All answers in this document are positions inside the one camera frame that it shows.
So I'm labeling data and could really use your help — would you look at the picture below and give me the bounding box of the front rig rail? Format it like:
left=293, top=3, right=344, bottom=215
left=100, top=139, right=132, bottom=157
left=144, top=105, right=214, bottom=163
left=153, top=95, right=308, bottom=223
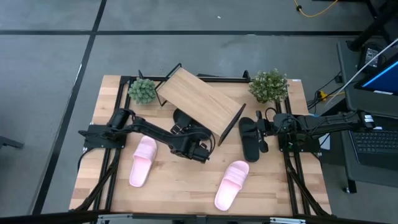
left=0, top=210, right=398, bottom=224

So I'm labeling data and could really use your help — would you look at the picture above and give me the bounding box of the yellow floor cable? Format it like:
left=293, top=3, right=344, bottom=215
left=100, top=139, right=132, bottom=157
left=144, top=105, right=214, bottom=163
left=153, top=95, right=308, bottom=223
left=293, top=0, right=339, bottom=18

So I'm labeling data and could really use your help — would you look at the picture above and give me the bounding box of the dark grey side desk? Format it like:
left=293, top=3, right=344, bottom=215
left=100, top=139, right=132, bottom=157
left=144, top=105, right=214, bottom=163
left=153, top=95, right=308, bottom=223
left=336, top=39, right=398, bottom=189

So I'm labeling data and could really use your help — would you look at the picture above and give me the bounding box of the wooden shelf black metal frame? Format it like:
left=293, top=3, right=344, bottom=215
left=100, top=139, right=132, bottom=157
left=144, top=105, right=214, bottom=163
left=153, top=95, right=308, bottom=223
left=154, top=63, right=247, bottom=146

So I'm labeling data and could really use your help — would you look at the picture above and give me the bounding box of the white cable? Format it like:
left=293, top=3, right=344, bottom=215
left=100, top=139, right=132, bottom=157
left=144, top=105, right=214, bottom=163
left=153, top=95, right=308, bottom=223
left=325, top=39, right=398, bottom=106

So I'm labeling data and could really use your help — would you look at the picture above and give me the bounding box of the black aluminium table frame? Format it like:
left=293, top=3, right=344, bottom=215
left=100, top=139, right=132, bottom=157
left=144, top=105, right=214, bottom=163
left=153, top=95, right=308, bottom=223
left=70, top=73, right=332, bottom=218

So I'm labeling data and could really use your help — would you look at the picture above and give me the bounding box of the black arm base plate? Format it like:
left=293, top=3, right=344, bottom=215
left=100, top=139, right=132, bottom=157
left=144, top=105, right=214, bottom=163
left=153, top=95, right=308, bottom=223
left=78, top=123, right=127, bottom=149
left=277, top=130, right=322, bottom=154

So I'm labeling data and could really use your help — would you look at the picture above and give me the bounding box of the black laptop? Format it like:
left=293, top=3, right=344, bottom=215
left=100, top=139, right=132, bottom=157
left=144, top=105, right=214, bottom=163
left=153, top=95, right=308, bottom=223
left=348, top=128, right=398, bottom=172

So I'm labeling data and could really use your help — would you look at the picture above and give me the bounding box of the monitor with blue screen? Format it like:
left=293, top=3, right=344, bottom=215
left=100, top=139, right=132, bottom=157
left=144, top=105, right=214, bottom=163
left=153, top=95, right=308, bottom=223
left=354, top=58, right=398, bottom=96

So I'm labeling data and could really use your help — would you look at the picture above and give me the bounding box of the small plant white patterned pot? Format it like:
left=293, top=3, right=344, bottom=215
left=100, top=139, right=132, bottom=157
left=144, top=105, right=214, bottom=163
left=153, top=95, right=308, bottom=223
left=127, top=77, right=158, bottom=105

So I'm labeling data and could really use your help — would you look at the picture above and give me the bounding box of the black cable bundle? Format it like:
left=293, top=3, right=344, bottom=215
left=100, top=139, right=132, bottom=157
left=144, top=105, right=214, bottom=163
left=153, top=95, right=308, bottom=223
left=73, top=149, right=123, bottom=213
left=284, top=154, right=331, bottom=217

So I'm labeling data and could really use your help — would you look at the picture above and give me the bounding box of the black slide sandal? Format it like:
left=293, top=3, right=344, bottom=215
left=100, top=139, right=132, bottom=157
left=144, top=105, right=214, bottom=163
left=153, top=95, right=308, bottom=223
left=170, top=108, right=200, bottom=139
left=238, top=116, right=261, bottom=163

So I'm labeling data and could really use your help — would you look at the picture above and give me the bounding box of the black chair foot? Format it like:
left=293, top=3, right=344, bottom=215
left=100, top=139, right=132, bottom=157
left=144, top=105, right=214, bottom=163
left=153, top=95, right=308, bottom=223
left=0, top=135, right=25, bottom=150

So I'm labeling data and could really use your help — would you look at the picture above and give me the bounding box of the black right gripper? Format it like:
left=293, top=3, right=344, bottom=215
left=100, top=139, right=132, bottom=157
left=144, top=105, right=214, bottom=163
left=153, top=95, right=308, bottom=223
left=256, top=110, right=279, bottom=154

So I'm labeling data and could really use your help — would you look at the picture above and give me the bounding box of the pink slide sandal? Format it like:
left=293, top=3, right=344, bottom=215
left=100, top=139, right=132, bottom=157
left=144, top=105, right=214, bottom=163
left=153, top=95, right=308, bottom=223
left=214, top=160, right=250, bottom=212
left=129, top=135, right=159, bottom=189

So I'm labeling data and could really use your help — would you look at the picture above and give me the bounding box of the black power adapter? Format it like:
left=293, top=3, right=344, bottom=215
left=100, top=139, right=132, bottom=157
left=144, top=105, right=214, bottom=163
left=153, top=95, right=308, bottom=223
left=357, top=42, right=386, bottom=71

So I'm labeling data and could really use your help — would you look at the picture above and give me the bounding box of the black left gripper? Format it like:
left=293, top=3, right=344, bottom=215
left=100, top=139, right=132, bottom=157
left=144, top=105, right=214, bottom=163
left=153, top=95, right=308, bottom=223
left=178, top=139, right=213, bottom=164

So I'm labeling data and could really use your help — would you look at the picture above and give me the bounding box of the black floor cables yellow plug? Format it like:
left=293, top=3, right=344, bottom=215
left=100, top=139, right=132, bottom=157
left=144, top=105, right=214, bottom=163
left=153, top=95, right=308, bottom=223
left=307, top=72, right=345, bottom=116

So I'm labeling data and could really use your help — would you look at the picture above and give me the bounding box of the black desk leg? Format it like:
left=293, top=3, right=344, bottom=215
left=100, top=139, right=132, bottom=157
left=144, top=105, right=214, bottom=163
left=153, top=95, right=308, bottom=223
left=346, top=0, right=398, bottom=52

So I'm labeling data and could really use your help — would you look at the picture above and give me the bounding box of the bushy plant dark pot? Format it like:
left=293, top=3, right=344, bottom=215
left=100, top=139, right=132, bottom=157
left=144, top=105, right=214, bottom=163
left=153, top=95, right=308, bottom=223
left=248, top=68, right=290, bottom=105

